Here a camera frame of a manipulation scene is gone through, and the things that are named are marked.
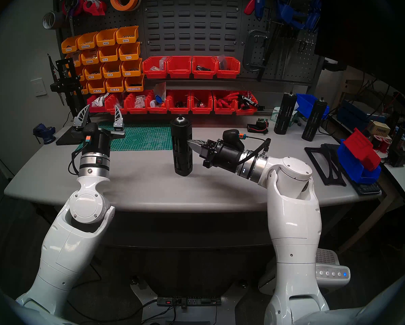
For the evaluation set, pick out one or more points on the black desktop device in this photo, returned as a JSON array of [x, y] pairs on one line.
[[397, 157]]

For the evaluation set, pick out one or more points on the white parts bag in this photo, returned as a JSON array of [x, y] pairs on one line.
[[99, 101]]

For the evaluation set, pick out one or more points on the yellow bin labelled M3-8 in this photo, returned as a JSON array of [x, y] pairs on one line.
[[112, 71]]

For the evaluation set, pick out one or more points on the blue spring clamp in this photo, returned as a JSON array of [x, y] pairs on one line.
[[287, 13], [312, 19]]

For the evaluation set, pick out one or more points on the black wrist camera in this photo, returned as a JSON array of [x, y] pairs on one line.
[[91, 129], [233, 138]]

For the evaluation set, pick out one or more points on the yellow bin labelled M4 HEX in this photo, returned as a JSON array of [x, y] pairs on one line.
[[134, 85]]

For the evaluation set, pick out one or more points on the white wall switch plate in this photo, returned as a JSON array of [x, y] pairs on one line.
[[38, 87]]

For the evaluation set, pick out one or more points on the black pen electric screwdriver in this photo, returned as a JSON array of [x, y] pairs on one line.
[[54, 70]]

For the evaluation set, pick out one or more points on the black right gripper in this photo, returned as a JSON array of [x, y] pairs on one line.
[[227, 158]]

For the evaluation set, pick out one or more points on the yellow bin labelled M2.5-6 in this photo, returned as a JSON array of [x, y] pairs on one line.
[[96, 88]]

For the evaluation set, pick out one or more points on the orange tape roll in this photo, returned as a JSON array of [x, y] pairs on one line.
[[114, 1]]

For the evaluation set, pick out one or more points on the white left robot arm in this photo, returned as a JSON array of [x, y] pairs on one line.
[[87, 206]]

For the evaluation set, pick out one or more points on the red tape roll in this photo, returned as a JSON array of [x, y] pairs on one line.
[[79, 2]]

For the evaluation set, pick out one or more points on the small clear plastic bag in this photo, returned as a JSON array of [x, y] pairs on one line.
[[162, 63], [221, 63]]

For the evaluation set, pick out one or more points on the grey metal C-clamp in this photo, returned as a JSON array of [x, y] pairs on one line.
[[246, 51]]

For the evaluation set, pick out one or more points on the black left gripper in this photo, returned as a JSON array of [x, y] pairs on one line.
[[102, 148]]

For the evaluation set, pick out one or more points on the grey duct tape roll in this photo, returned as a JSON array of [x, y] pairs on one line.
[[56, 19]]

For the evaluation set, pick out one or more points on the yellow bin labelled M2.5-5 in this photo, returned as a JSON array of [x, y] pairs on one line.
[[114, 86]]

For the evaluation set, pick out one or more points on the black cylindrical screwdriver set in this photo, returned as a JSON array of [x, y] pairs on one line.
[[182, 165], [312, 124], [283, 117]]

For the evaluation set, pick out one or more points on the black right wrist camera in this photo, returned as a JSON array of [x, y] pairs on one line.
[[233, 138]]

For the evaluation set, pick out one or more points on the dark blue crate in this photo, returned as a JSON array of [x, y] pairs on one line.
[[349, 114]]

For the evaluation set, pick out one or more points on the white green wipes box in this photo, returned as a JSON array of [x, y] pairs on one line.
[[273, 115]]

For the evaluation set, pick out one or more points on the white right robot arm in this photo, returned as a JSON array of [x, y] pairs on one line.
[[292, 219]]

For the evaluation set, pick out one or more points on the yellow bin labelled M3X8 BAD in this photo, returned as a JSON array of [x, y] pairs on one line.
[[88, 42]]

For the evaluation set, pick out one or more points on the tall clear plastic bag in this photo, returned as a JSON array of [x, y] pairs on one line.
[[160, 89]]

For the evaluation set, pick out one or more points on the black keyboard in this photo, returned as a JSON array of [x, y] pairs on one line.
[[368, 189]]

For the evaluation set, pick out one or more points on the yellow bin labelled M3-12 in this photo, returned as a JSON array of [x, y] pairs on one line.
[[93, 73]]

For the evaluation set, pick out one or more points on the black monitor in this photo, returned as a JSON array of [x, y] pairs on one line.
[[365, 29]]

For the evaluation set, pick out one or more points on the green cutting mat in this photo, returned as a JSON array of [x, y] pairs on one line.
[[148, 138]]

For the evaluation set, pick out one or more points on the white air purifier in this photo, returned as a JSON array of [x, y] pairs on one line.
[[334, 272]]

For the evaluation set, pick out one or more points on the black power strip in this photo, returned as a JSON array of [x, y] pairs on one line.
[[192, 301]]

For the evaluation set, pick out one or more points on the yellow bin labelled M3-4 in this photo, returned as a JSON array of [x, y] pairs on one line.
[[129, 52]]

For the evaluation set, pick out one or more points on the small cardboard box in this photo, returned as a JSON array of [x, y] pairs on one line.
[[378, 128]]

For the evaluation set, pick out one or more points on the yellow bin labelled M3-6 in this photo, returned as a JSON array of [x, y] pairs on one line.
[[131, 69]]

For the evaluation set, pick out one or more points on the white bottle blue cap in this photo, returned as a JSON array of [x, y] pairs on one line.
[[154, 103]]

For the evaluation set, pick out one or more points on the dark grey tool wall panel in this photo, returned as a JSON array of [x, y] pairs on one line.
[[189, 9]]

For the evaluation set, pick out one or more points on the yellow parts bin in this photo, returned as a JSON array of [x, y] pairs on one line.
[[80, 73], [77, 59], [90, 58], [70, 46], [84, 89]]

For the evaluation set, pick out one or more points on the large red storage bin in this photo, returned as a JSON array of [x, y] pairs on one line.
[[360, 146]]

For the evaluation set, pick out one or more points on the red plastic parts bin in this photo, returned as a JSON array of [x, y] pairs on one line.
[[179, 72], [178, 109], [222, 111], [93, 109], [204, 74], [248, 112], [109, 110], [231, 73], [202, 110], [150, 73], [161, 110], [136, 110]]

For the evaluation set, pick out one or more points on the blue stacked storage bins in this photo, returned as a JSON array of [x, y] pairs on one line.
[[349, 163]]

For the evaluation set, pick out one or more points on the yellow bin labelled M3X6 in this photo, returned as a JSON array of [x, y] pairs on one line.
[[127, 36]]

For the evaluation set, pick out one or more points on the clear bag of screws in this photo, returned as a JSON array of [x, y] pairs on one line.
[[139, 102]]

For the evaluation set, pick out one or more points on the black flat frame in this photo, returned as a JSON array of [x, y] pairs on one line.
[[336, 183]]

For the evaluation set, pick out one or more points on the black tool white print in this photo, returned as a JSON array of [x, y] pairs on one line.
[[251, 102]]

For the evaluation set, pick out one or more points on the blue plastic bin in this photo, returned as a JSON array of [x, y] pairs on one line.
[[305, 104]]

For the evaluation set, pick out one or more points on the white side table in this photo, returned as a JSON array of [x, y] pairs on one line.
[[402, 178]]

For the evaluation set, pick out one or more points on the black screwdriver stand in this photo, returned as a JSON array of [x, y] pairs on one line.
[[65, 138]]

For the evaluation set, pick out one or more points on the blue bench vise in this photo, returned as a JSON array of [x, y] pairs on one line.
[[46, 133]]

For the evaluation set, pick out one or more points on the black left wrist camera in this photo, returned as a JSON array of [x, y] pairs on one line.
[[91, 129]]

